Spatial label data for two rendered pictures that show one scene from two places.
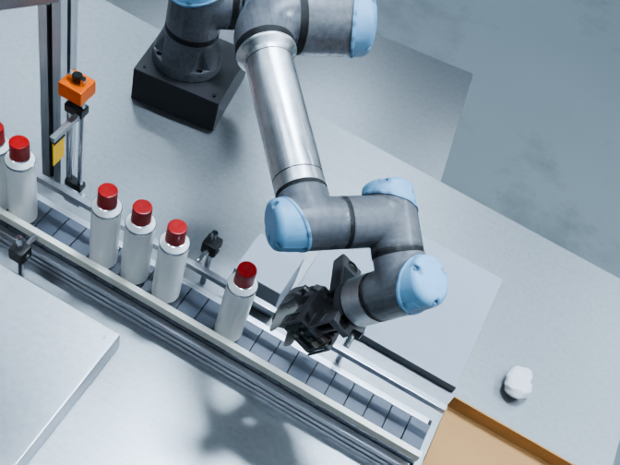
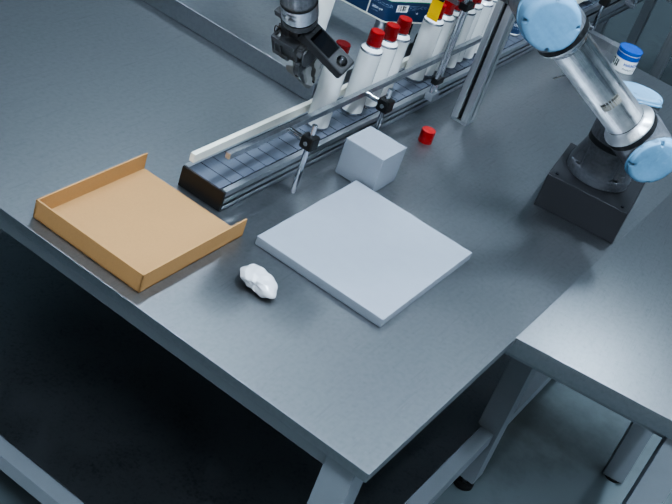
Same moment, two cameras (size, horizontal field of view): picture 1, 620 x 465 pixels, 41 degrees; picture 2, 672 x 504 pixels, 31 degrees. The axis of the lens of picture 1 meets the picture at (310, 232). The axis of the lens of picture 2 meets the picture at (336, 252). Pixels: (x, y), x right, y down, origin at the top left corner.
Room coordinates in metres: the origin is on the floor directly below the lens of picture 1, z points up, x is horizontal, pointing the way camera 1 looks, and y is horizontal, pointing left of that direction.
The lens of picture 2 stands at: (1.45, -2.20, 2.15)
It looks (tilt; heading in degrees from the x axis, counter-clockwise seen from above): 33 degrees down; 103
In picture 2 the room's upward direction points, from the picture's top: 20 degrees clockwise
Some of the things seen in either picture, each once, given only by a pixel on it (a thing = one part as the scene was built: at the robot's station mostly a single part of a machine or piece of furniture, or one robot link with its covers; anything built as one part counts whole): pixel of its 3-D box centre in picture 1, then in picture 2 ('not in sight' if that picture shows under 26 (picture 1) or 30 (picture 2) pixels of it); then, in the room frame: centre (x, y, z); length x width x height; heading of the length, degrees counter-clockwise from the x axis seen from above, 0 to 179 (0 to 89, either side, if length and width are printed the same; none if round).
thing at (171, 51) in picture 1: (189, 41); (606, 155); (1.36, 0.39, 0.97); 0.15 x 0.15 x 0.10
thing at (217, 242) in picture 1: (203, 267); (371, 116); (0.86, 0.16, 0.91); 0.07 x 0.03 x 0.17; 170
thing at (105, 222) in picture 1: (105, 226); (392, 57); (0.82, 0.33, 0.98); 0.05 x 0.05 x 0.20
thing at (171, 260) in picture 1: (171, 261); (364, 71); (0.80, 0.20, 0.98); 0.05 x 0.05 x 0.20
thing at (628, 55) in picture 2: not in sight; (626, 58); (1.25, 1.29, 0.87); 0.07 x 0.07 x 0.07
